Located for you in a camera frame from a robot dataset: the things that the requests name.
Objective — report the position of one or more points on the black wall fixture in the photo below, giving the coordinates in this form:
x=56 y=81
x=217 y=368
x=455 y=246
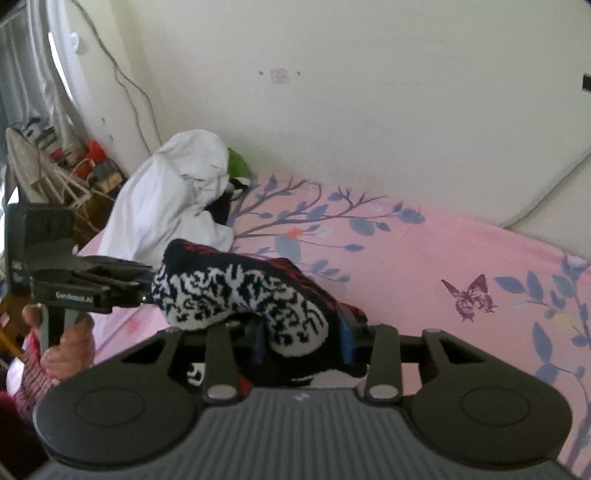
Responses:
x=586 y=82

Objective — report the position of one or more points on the person's left hand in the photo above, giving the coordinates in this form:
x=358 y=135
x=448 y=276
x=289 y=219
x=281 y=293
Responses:
x=76 y=350

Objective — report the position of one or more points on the white garment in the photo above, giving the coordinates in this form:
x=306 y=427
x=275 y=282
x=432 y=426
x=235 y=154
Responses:
x=161 y=198

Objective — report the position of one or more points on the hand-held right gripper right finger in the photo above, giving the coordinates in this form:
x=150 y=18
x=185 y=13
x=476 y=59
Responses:
x=346 y=341

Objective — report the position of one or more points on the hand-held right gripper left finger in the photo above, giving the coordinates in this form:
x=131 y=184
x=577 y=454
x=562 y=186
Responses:
x=257 y=347

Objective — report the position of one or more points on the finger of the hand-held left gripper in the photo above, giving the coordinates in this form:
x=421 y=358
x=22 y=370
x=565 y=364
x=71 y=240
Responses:
x=131 y=293
x=120 y=267

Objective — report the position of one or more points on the clear wall hook pad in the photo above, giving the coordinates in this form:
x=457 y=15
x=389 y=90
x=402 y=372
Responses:
x=279 y=76

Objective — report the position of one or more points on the green cloth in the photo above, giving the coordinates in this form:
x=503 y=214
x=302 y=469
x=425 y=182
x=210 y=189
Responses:
x=238 y=164

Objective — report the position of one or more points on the pink floral bedsheet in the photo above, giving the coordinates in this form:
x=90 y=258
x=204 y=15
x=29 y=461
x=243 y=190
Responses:
x=415 y=258

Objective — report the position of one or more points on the black and white cloth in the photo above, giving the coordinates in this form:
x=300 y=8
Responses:
x=226 y=203

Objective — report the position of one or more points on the patterned knit garment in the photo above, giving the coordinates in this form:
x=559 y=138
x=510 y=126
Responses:
x=240 y=286

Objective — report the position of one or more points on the white curtain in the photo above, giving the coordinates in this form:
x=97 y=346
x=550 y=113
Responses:
x=41 y=60

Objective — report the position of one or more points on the white ironing board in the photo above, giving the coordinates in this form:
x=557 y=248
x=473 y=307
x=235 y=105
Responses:
x=27 y=161

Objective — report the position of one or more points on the person's dark red clothing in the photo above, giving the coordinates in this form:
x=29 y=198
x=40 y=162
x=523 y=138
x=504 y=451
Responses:
x=16 y=429

